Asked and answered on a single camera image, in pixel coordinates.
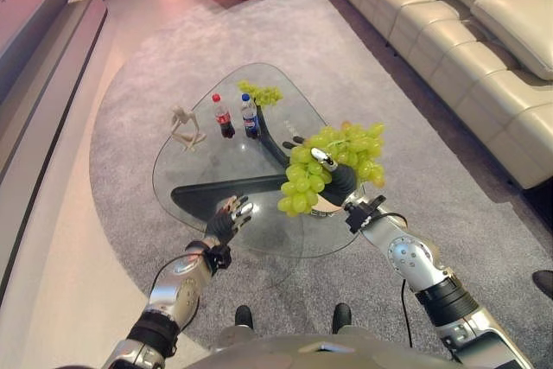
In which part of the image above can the dark robot foot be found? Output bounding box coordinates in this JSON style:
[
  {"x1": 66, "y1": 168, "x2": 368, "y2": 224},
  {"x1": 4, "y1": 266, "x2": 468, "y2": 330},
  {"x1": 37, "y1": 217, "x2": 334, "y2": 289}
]
[
  {"x1": 233, "y1": 304, "x2": 255, "y2": 329},
  {"x1": 331, "y1": 302, "x2": 353, "y2": 332}
]

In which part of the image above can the cola bottle red cap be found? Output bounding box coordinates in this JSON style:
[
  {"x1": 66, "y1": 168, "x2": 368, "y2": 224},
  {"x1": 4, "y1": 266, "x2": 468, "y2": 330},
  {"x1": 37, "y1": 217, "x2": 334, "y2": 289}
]
[{"x1": 211, "y1": 92, "x2": 236, "y2": 141}]

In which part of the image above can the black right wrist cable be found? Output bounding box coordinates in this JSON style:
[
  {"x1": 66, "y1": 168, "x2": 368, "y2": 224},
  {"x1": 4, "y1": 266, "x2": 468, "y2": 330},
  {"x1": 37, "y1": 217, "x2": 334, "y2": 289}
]
[{"x1": 370, "y1": 195, "x2": 410, "y2": 344}]

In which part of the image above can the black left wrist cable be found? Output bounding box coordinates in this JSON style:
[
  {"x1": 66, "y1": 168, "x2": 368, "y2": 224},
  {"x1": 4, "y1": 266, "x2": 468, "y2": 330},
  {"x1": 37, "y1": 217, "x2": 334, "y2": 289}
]
[{"x1": 148, "y1": 251, "x2": 205, "y2": 299}]

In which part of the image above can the cola bottle blue cap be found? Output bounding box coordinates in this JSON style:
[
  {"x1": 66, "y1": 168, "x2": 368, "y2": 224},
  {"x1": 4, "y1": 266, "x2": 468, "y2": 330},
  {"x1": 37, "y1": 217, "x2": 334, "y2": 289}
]
[{"x1": 239, "y1": 92, "x2": 262, "y2": 140}]

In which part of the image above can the beige leather sofa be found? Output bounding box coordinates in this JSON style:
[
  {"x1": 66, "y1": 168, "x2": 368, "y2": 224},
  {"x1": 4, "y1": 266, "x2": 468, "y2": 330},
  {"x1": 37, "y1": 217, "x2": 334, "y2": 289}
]
[{"x1": 328, "y1": 0, "x2": 553, "y2": 191}]

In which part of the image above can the small green grape bunch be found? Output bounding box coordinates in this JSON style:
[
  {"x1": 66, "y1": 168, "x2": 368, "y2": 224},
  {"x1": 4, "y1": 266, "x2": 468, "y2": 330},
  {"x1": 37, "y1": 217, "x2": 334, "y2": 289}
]
[{"x1": 236, "y1": 79, "x2": 285, "y2": 108}]

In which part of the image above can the black coffee table base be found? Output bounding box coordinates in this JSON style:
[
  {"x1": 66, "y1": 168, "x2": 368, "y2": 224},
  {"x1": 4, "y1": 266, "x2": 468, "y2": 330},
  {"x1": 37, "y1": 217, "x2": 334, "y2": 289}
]
[{"x1": 170, "y1": 103, "x2": 304, "y2": 230}]

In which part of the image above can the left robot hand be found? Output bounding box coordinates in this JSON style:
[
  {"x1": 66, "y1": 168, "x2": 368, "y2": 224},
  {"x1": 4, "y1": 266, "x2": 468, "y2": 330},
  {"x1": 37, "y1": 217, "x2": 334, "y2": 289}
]
[{"x1": 206, "y1": 194, "x2": 255, "y2": 245}]

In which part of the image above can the silver robot torso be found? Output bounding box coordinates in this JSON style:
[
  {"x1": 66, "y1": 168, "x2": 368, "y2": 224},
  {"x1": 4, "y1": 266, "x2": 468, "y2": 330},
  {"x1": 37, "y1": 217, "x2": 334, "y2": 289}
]
[{"x1": 184, "y1": 326, "x2": 459, "y2": 369}]

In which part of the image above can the left dark robot foot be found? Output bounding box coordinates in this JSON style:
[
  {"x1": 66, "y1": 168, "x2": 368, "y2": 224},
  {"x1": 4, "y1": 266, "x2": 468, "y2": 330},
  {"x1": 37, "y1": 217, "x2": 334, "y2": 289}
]
[{"x1": 233, "y1": 304, "x2": 255, "y2": 329}]

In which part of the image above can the beige human figurine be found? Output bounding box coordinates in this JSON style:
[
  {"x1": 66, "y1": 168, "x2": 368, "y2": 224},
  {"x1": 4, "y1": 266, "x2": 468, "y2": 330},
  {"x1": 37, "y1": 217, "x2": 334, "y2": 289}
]
[{"x1": 169, "y1": 105, "x2": 207, "y2": 154}]

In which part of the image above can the grey carpet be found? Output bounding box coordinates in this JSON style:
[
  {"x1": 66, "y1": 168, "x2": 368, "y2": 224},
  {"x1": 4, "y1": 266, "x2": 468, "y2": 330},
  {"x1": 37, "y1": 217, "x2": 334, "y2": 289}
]
[{"x1": 88, "y1": 0, "x2": 553, "y2": 355}]

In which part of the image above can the large green grape bunch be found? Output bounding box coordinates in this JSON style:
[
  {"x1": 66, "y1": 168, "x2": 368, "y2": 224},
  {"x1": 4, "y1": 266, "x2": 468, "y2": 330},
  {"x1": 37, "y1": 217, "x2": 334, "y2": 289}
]
[{"x1": 278, "y1": 121, "x2": 386, "y2": 219}]

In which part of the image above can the long low media cabinet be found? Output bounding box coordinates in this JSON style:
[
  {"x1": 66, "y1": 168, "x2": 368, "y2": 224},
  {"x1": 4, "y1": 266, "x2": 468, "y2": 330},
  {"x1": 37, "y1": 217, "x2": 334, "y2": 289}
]
[{"x1": 0, "y1": 0, "x2": 110, "y2": 286}]

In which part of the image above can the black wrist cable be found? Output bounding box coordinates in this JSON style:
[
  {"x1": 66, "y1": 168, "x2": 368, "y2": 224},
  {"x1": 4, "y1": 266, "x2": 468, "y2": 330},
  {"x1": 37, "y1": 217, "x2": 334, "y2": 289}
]
[
  {"x1": 370, "y1": 195, "x2": 410, "y2": 344},
  {"x1": 148, "y1": 251, "x2": 205, "y2": 299}
]

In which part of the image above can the right dark robot foot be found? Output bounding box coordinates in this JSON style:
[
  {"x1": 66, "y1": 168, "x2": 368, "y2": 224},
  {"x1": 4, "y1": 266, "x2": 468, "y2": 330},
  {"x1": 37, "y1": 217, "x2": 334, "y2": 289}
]
[{"x1": 331, "y1": 302, "x2": 353, "y2": 332}]

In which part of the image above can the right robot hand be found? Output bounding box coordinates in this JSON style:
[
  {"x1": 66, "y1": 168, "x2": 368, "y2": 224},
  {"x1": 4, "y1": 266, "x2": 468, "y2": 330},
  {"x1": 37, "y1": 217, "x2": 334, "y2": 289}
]
[{"x1": 310, "y1": 148, "x2": 360, "y2": 208}]

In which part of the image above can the person's shoe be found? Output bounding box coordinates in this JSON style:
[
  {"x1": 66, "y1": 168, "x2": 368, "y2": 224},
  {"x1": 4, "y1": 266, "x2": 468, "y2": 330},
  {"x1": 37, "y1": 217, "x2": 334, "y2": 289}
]
[{"x1": 531, "y1": 269, "x2": 553, "y2": 297}]

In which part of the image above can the glass coffee table top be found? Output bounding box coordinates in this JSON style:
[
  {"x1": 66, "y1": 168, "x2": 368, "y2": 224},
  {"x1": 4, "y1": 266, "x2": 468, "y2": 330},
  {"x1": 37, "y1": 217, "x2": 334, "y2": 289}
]
[{"x1": 151, "y1": 61, "x2": 367, "y2": 259}]

